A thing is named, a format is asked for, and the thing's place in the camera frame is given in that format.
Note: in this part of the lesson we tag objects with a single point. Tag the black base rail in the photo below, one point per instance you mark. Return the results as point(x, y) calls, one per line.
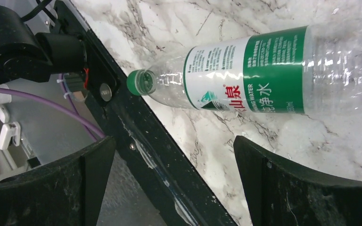
point(177, 192)

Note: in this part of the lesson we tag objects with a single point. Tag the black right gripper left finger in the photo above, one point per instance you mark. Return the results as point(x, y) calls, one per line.
point(66, 192)

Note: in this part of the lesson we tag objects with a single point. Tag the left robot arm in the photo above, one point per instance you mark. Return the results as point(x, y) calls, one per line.
point(35, 57)

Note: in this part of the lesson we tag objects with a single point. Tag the clear bottle green white label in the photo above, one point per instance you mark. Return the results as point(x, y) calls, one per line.
point(315, 69)

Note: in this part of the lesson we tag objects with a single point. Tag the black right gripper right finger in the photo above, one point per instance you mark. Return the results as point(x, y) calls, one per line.
point(281, 192)

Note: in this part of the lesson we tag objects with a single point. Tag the white clip device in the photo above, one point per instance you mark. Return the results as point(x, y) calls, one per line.
point(10, 133)

